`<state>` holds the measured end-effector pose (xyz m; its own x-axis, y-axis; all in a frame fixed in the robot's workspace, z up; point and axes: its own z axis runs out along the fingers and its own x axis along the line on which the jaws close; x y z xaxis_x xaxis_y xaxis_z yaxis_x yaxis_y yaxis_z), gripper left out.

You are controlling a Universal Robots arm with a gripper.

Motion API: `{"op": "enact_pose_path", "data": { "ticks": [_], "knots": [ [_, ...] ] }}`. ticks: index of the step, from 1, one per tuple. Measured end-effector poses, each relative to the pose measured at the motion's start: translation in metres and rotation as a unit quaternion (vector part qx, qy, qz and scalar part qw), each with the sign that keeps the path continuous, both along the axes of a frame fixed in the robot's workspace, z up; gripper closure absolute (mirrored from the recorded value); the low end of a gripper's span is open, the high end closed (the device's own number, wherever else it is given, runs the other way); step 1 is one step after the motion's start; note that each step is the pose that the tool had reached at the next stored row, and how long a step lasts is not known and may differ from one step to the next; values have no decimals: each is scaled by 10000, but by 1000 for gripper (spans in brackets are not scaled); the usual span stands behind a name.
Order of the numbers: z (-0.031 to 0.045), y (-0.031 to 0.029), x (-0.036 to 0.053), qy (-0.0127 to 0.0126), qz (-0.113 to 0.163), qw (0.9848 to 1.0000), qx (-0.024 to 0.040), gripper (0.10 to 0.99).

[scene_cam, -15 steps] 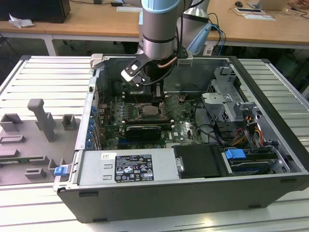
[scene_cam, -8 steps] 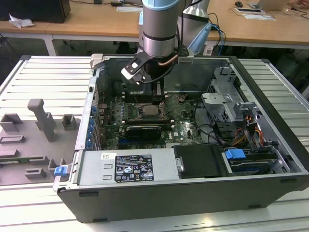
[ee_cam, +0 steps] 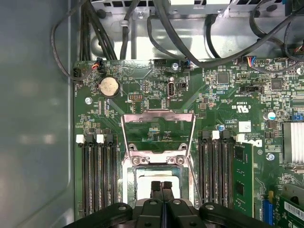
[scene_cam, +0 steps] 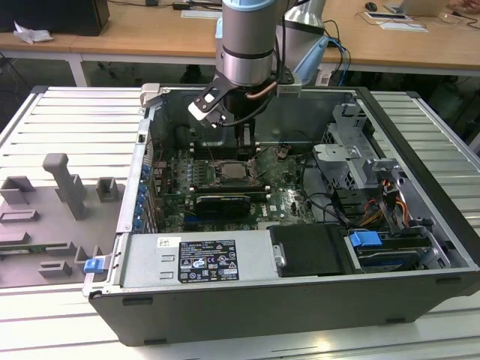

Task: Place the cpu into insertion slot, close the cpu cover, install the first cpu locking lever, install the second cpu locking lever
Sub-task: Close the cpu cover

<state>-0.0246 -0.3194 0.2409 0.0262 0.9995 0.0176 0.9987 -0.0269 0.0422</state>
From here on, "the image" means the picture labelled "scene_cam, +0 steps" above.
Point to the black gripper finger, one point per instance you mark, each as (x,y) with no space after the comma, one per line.
(240,140)
(254,137)

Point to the silver square CPU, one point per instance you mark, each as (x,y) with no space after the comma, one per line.
(231,170)

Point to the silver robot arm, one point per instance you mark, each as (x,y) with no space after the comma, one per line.
(245,37)

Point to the black RAM slot bank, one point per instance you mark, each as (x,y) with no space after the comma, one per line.
(262,189)
(213,151)

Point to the CPU socket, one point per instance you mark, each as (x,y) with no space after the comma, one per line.
(214,176)

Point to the brown board component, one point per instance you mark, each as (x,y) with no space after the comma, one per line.
(282,152)

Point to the black round component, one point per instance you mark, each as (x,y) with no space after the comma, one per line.
(182,134)

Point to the black graphics card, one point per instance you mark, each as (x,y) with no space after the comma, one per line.
(221,206)

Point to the green motherboard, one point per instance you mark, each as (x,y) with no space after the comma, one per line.
(285,202)

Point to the small white tag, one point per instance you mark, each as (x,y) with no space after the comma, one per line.
(323,78)

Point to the pale blue teach pendant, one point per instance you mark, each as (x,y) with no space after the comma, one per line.
(311,56)

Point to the metal drive cage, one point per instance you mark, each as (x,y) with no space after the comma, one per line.
(345,161)

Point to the long wooden desk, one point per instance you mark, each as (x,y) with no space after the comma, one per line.
(150,33)

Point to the black power adapter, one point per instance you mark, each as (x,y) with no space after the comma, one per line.
(182,6)

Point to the silver metal hinge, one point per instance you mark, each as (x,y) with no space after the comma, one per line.
(279,255)

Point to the black plastic shroud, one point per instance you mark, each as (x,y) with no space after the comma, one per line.
(307,251)

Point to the silver power supply unit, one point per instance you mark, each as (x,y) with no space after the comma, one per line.
(150,262)

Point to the black computer mouse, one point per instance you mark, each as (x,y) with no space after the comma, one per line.
(371,6)

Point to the black open PC case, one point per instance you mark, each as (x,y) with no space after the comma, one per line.
(262,311)

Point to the hard disk drive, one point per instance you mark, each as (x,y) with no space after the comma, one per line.
(393,255)

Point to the white paper sheet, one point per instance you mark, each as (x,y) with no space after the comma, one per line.
(403,26)

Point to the blue case latch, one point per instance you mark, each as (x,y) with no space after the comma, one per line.
(93,265)

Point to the black box on desk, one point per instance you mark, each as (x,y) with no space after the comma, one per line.
(56,17)

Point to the grey parts rack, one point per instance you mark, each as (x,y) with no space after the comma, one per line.
(56,225)

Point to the silver laptop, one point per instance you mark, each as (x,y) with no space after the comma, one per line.
(416,7)

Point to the crumpled white paper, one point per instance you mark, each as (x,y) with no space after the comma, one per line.
(32,34)

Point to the clear plastic piece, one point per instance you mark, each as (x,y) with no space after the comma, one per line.
(448,17)

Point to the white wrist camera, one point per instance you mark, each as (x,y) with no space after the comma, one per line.
(204,107)

